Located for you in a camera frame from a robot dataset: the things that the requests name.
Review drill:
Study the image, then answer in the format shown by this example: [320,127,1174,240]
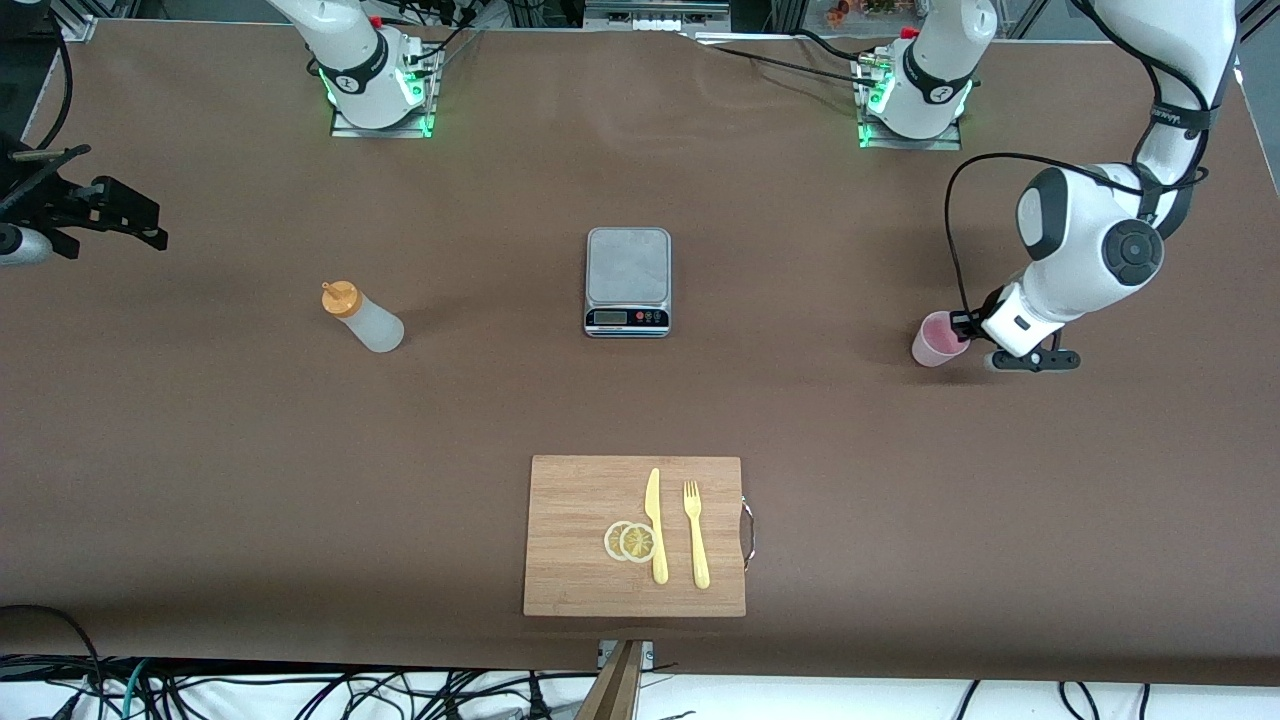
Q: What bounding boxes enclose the pink plastic cup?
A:
[911,310,972,368]

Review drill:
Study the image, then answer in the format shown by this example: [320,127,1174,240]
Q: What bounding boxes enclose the silver digital kitchen scale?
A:
[584,227,672,339]

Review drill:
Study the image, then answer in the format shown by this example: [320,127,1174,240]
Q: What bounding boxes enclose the black tabletop cable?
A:
[698,28,881,83]

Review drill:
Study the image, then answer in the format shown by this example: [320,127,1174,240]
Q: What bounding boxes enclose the translucent sauce bottle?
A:
[321,281,405,354]

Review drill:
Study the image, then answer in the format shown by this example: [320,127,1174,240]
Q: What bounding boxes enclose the yellow plastic fork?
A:
[683,480,711,589]

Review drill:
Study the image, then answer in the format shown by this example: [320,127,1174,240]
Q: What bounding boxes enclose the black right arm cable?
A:
[35,15,76,151]

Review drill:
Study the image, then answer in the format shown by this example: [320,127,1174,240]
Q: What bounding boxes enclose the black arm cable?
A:
[944,152,1216,323]
[35,15,76,151]

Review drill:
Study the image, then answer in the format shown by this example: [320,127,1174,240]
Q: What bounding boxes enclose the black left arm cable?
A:
[944,152,1216,323]

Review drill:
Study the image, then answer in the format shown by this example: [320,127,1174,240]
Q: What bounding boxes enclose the wooden cutting board, metal handle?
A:
[523,455,757,618]

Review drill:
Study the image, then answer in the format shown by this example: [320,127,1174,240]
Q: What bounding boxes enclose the black looping floor cable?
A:
[0,604,103,701]

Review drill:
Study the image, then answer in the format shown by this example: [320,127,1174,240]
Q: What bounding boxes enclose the wooden post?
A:
[575,640,646,720]

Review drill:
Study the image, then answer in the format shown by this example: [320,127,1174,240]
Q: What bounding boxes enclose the aluminium frame corner post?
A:
[45,0,101,43]

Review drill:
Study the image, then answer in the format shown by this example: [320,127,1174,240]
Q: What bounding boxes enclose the yellow plastic knife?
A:
[645,468,669,585]

